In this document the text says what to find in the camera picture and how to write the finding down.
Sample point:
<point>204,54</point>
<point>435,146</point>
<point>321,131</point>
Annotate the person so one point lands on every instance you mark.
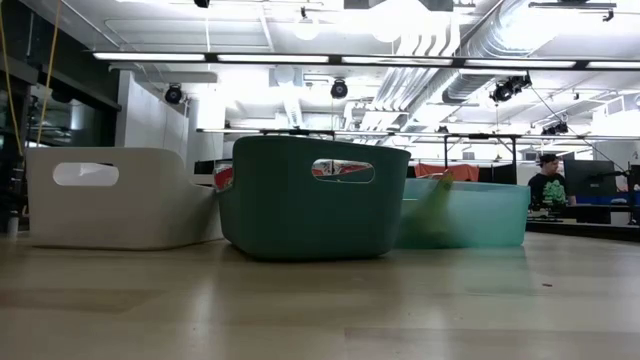
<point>550,190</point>

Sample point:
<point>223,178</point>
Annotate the red candy bag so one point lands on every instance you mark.
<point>223,177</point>
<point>342,171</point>

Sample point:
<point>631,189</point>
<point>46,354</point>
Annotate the yellow candy bag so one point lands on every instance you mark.
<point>435,205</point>

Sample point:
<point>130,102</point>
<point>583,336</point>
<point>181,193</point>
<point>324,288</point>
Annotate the translucent light green bin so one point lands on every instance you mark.
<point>490,215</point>

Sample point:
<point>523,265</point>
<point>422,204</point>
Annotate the black computer monitor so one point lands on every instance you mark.
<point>590,177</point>

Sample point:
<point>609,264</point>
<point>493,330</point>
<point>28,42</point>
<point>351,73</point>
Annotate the silver ventilation duct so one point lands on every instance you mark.
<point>480,55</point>

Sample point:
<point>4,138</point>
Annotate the dark background desk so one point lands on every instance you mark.
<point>590,227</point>

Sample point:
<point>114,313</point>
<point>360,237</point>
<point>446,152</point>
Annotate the black background rack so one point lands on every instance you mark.
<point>514,155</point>

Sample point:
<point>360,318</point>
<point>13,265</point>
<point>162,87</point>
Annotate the black ceiling spotlight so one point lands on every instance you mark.
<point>173,94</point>
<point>510,87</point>
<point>339,89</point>
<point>555,129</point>

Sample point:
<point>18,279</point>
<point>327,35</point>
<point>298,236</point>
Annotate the orange cloth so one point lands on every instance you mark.
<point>460,172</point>

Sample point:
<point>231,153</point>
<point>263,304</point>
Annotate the dark teal plastic bin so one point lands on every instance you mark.
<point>300,220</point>

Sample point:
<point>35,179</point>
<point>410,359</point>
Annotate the black ceiling light bar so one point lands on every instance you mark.
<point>211,58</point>

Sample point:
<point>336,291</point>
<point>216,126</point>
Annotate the white cup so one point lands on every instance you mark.
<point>12,226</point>

